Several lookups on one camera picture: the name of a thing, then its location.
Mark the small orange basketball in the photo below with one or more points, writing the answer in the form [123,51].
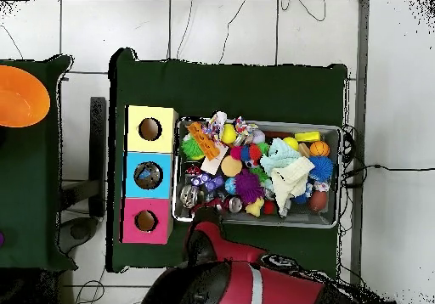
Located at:
[319,148]

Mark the black upright panel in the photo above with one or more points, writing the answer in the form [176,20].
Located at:
[98,147]

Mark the grey rounded base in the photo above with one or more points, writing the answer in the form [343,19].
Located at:
[78,231]

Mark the orange plastic grid toy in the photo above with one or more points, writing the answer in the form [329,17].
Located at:
[204,141]

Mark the crushed silver can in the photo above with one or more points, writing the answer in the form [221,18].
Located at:
[188,195]

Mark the orange round object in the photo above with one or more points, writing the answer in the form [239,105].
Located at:
[20,96]

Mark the large blue spiky ball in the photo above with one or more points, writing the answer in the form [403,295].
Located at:
[322,168]

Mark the colourful patterned cloth wad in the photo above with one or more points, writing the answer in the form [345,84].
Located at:
[243,127]

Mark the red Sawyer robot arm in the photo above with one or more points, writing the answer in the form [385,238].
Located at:
[238,249]

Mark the mint waffle cloth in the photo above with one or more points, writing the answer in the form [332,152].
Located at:
[280,156]

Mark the cream waffle cloth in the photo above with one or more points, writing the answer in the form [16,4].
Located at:
[289,181]

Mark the dark green table cloth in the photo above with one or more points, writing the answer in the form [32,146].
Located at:
[238,90]
[30,181]

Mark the wooden three-hole box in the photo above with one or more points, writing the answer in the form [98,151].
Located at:
[132,181]

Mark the orange foam disc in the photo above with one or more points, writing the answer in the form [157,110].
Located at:
[231,166]

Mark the green spiky toy with eyes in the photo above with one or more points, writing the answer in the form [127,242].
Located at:
[192,147]

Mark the purple spiky ball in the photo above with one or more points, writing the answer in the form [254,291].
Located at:
[249,185]

